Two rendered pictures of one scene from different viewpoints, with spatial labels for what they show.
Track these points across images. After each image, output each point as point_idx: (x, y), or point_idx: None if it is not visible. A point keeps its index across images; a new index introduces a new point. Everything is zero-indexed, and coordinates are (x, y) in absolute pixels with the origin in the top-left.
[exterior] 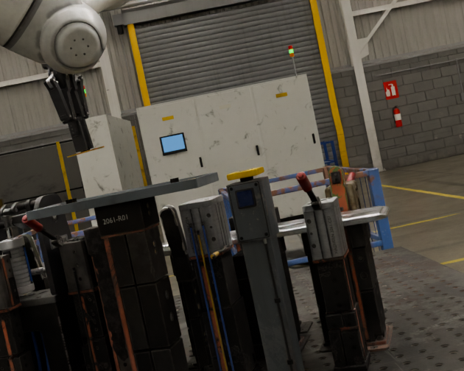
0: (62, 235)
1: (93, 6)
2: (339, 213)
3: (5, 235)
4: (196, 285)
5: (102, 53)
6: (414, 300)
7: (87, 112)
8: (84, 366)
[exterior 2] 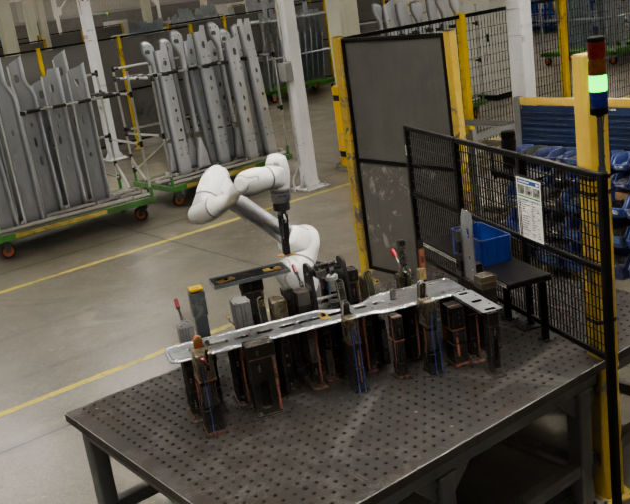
0: (309, 285)
1: (227, 198)
2: (179, 334)
3: (344, 274)
4: (274, 346)
5: (198, 221)
6: (193, 449)
7: (283, 237)
8: (320, 346)
